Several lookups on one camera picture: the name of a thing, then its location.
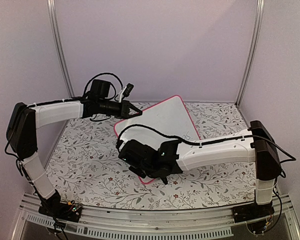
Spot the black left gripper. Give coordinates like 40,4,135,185
99,99,143,120

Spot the pink framed whiteboard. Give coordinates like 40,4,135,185
114,95,200,173

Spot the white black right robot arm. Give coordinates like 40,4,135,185
116,120,282,218

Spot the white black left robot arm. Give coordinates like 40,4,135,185
5,79,142,217

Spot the black whiteboard foot clip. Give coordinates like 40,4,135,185
161,177,168,185

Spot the floral patterned table mat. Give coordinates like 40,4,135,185
46,116,256,210

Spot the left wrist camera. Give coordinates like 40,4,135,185
114,83,134,103

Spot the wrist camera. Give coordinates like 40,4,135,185
116,140,124,152
114,83,134,103

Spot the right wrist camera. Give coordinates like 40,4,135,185
116,140,124,152

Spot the aluminium front rail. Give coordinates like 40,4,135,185
12,193,300,240

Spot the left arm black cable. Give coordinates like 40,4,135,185
82,73,123,101

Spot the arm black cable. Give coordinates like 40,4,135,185
82,73,123,101
116,124,297,178

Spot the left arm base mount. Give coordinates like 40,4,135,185
38,200,83,223

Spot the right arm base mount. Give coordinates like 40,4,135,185
231,200,275,223

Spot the left aluminium corner post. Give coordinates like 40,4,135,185
46,0,75,97

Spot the aluminium corner post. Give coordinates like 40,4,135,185
235,0,265,108
46,0,75,97

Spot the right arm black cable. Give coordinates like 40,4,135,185
116,124,297,178

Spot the right aluminium corner post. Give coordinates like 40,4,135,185
235,0,265,108

